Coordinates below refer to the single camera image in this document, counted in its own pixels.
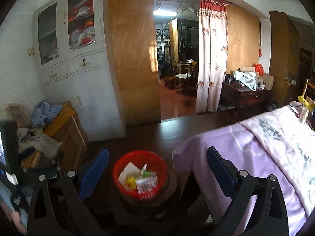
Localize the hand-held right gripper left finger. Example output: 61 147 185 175
27 147 110 236

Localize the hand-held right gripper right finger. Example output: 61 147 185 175
206 146 289 236

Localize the green plastic wrapper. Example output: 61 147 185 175
141 163 153 178

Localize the red plastic basket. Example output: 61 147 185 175
112 150 168 200

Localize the pile of pale cloths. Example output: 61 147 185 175
17 127 62 158

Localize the purple bed sheet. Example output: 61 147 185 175
172 104 315 236

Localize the large cardboard box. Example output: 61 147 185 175
43 101 88 175

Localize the blue cloth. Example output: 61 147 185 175
31 100 63 128

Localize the dark round wooden stool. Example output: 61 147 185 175
118 166 197 223

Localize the white metal cabinet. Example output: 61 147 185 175
33 0 126 142

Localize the floral blanket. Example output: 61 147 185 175
240 104 315 218

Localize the dark wooden desk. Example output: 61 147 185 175
219 79 273 116

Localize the white plastic bag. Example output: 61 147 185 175
233 70 257 91

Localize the clear toothpick jar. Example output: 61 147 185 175
298 106 309 124

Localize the wooden armchair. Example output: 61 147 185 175
164 61 198 92

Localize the small cardboard box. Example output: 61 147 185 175
258 72 275 90

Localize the small yellow frying pan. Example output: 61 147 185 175
297 95 315 131

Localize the pink floral curtain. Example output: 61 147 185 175
195 0 230 115

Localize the wooden sliding door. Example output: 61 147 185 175
225 4 261 75
108 0 161 128

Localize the carved wooden chair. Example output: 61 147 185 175
302 78 315 96

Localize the tall wooden cabinet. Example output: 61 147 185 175
269 10 302 109

